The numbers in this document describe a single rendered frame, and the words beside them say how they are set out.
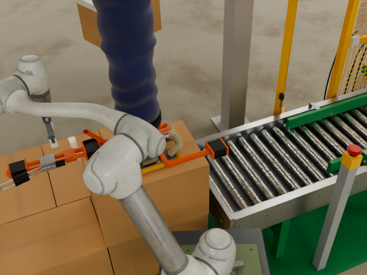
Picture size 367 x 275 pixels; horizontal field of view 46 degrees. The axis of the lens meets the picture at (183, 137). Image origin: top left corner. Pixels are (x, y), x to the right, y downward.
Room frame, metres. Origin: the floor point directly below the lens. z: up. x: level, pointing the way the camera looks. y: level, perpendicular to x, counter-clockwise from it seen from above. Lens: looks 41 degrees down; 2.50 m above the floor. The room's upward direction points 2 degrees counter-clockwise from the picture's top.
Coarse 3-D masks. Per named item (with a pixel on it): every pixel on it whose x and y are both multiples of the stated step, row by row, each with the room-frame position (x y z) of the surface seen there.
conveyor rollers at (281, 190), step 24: (336, 120) 2.35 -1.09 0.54; (360, 120) 2.37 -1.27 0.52; (240, 144) 2.16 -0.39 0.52; (288, 144) 2.12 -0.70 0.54; (336, 144) 2.09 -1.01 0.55; (360, 144) 2.10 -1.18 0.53; (216, 168) 1.92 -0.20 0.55; (264, 168) 1.90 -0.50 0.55; (312, 168) 1.88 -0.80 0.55; (264, 192) 1.71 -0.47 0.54
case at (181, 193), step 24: (168, 144) 1.73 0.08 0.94; (192, 144) 1.72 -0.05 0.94; (168, 168) 1.54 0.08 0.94; (192, 168) 1.54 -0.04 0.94; (168, 192) 1.48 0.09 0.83; (192, 192) 1.53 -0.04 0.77; (120, 216) 1.40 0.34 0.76; (168, 216) 1.48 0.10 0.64; (192, 216) 1.52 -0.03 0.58; (120, 240) 1.39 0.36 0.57
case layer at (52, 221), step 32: (0, 160) 2.08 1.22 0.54; (32, 160) 2.07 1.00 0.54; (0, 192) 1.80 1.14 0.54; (32, 192) 1.79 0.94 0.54; (64, 192) 1.77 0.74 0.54; (0, 224) 1.55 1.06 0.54; (32, 224) 1.54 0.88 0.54; (64, 224) 1.53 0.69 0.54; (96, 224) 1.52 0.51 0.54; (192, 224) 1.54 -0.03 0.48; (0, 256) 1.33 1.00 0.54; (32, 256) 1.33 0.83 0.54; (64, 256) 1.32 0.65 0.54; (96, 256) 1.34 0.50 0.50; (128, 256) 1.40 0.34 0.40
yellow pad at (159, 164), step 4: (164, 152) 1.63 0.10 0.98; (168, 156) 1.60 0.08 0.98; (176, 156) 1.59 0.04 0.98; (180, 156) 1.60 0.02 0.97; (160, 160) 1.57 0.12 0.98; (168, 160) 1.57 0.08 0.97; (140, 164) 1.55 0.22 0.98; (148, 164) 1.54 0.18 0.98; (152, 164) 1.54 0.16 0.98; (156, 164) 1.54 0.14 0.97; (160, 164) 1.55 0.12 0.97; (140, 168) 1.52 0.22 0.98; (144, 168) 1.52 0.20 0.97; (148, 168) 1.52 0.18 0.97; (152, 168) 1.52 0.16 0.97; (156, 168) 1.53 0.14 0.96; (144, 172) 1.50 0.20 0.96
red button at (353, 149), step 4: (348, 148) 1.54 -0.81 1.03; (352, 148) 1.53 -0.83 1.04; (356, 148) 1.53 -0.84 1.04; (360, 148) 1.53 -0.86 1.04; (348, 152) 1.52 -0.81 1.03; (352, 152) 1.51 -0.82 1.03; (356, 152) 1.50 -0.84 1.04; (360, 152) 1.51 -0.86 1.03; (352, 156) 1.52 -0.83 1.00; (356, 156) 1.52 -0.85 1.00
